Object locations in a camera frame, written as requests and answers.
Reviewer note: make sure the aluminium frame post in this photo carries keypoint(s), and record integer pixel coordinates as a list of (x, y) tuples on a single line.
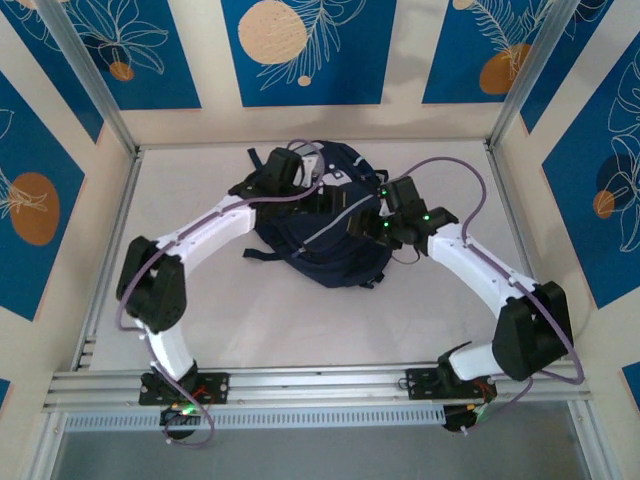
[(530, 65), (95, 80)]

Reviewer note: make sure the navy blue student backpack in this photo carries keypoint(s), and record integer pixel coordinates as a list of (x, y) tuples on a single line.
[(330, 255)]

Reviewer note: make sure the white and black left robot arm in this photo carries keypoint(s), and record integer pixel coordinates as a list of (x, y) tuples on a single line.
[(167, 350)]

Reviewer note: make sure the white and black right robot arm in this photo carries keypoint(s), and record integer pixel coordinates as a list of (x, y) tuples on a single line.
[(470, 265)]

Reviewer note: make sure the black connector block with LED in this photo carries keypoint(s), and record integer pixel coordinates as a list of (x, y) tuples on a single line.
[(180, 422), (462, 417)]

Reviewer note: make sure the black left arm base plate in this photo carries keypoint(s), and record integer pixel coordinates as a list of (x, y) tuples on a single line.
[(220, 387)]

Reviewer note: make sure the aluminium mounting rail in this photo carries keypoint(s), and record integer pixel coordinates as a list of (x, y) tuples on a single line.
[(320, 385)]

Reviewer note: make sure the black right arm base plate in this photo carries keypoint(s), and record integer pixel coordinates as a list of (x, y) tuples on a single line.
[(422, 382)]

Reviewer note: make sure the blue floral wall panel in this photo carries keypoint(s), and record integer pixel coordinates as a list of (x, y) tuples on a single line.
[(450, 50), (30, 150), (150, 75), (350, 60), (590, 225)]

